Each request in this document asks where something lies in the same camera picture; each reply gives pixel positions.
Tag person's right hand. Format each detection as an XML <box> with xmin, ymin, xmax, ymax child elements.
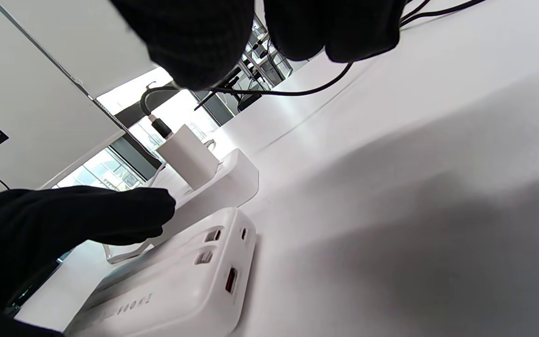
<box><xmin>110</xmin><ymin>0</ymin><xmax>407</xmax><ymax>90</ymax></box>

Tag person's left hand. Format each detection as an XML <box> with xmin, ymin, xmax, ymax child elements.
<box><xmin>0</xmin><ymin>186</ymin><xmax>177</xmax><ymax>337</ymax></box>

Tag black charging cable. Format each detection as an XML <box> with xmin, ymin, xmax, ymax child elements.
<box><xmin>139</xmin><ymin>0</ymin><xmax>488</xmax><ymax>139</ymax></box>

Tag white charger adapter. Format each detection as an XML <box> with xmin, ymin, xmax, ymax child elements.
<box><xmin>156</xmin><ymin>124</ymin><xmax>221</xmax><ymax>190</ymax></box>

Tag white battery pack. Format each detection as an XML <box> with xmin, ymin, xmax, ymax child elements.
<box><xmin>64</xmin><ymin>207</ymin><xmax>257</xmax><ymax>337</ymax></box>

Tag white power strip with cord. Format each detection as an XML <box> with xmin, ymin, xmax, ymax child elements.
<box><xmin>103</xmin><ymin>149</ymin><xmax>260</xmax><ymax>264</ymax></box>

